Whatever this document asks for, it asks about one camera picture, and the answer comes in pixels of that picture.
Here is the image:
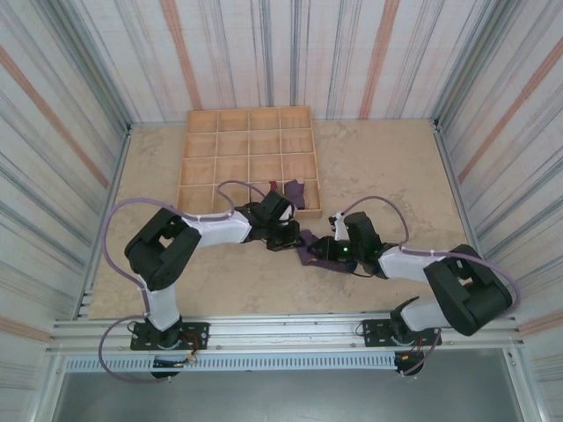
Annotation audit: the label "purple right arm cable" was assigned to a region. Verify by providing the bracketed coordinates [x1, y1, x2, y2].
[346, 195, 523, 378]

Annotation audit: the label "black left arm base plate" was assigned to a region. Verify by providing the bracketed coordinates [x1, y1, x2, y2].
[130, 321, 210, 352]

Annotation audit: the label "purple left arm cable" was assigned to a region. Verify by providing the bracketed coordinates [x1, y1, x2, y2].
[97, 179, 269, 384]

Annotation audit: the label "aluminium mounting rail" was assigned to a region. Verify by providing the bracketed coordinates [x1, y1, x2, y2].
[43, 310, 527, 358]

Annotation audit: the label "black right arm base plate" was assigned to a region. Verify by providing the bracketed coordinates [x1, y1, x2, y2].
[358, 318, 443, 349]

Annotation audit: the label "thin red black wires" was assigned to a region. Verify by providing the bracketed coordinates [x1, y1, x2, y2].
[152, 331, 208, 368]
[395, 336, 442, 366]

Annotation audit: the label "aluminium side rail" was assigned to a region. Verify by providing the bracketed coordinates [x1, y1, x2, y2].
[433, 118, 507, 316]
[72, 123, 134, 320]

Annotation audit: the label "slotted grey cable duct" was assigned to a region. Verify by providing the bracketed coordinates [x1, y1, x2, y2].
[64, 354, 399, 373]

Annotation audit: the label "wooden compartment tray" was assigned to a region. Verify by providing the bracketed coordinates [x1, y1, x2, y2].
[174, 106, 324, 222]

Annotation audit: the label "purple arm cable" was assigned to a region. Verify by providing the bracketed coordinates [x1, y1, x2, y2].
[97, 179, 269, 384]
[346, 195, 523, 378]

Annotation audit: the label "purple sock orange teal stripes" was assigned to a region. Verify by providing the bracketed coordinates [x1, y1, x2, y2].
[283, 178, 308, 211]
[297, 230, 358, 274]

